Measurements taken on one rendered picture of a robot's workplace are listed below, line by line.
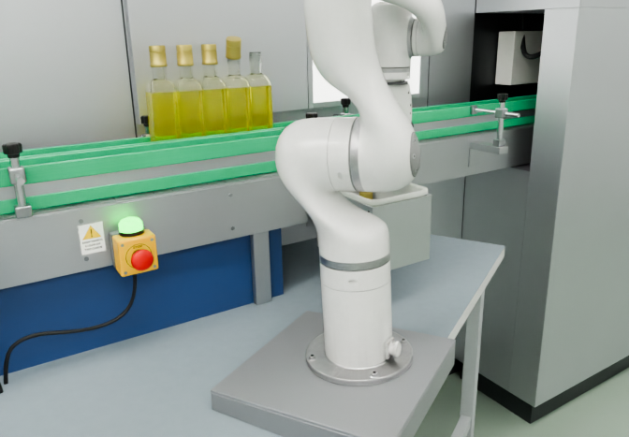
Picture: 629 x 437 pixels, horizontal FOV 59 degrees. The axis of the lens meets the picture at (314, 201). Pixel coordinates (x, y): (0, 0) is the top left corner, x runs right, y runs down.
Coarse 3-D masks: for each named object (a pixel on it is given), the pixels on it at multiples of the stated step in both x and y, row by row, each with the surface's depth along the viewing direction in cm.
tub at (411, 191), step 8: (408, 184) 130; (416, 184) 128; (344, 192) 124; (352, 192) 139; (376, 192) 140; (384, 192) 137; (392, 192) 135; (400, 192) 132; (408, 192) 130; (416, 192) 122; (424, 192) 123; (360, 200) 119; (368, 200) 117; (376, 200) 117; (384, 200) 117; (392, 200) 119; (400, 200) 121
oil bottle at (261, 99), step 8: (248, 80) 130; (256, 80) 129; (264, 80) 130; (256, 88) 130; (264, 88) 131; (256, 96) 130; (264, 96) 131; (256, 104) 131; (264, 104) 132; (256, 112) 131; (264, 112) 132; (256, 120) 132; (264, 120) 133; (272, 120) 134; (256, 128) 132; (264, 128) 133
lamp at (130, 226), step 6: (120, 222) 103; (126, 222) 102; (132, 222) 103; (138, 222) 103; (120, 228) 103; (126, 228) 102; (132, 228) 102; (138, 228) 103; (120, 234) 103; (126, 234) 102; (132, 234) 103; (138, 234) 103
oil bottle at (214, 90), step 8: (200, 80) 125; (208, 80) 123; (216, 80) 124; (208, 88) 123; (216, 88) 124; (224, 88) 125; (208, 96) 124; (216, 96) 125; (224, 96) 126; (208, 104) 124; (216, 104) 125; (224, 104) 126; (208, 112) 124; (216, 112) 125; (224, 112) 126; (208, 120) 125; (216, 120) 126; (224, 120) 127; (208, 128) 125; (216, 128) 126; (224, 128) 127
